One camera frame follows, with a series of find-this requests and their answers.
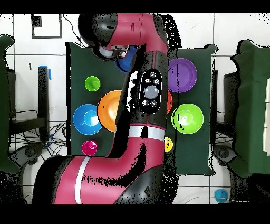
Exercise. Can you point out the blue cup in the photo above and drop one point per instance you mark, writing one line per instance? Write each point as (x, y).
(221, 195)

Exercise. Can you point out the green cup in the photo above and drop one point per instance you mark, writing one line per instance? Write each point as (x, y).
(92, 85)

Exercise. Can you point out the large yellow-orange bowl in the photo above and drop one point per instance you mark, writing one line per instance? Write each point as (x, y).
(107, 109)

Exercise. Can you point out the red cup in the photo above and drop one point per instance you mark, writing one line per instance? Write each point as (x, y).
(88, 149)

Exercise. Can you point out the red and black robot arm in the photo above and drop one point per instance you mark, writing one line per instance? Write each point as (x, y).
(126, 169)

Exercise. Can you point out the orange-red shallow bowl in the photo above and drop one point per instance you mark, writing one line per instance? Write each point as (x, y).
(169, 101)

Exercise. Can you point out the green bowl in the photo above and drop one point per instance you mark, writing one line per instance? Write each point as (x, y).
(194, 114)

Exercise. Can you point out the dark green tablecloth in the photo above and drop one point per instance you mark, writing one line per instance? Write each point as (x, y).
(88, 101)

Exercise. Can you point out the yellow cup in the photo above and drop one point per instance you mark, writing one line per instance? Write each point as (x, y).
(167, 144)

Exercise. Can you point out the black floor frame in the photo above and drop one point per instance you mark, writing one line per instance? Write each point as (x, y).
(36, 21)

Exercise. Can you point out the small dark blue bowl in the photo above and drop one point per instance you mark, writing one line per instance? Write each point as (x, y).
(126, 63)

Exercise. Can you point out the green cloth side table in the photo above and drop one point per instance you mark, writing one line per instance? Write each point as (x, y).
(251, 105)
(4, 105)

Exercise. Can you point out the black table frame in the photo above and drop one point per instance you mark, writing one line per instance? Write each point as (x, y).
(43, 95)
(231, 95)

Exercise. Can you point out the light blue bowl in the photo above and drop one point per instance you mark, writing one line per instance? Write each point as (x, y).
(80, 126)

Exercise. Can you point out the purple bowl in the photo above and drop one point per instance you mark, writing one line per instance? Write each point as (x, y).
(185, 75)

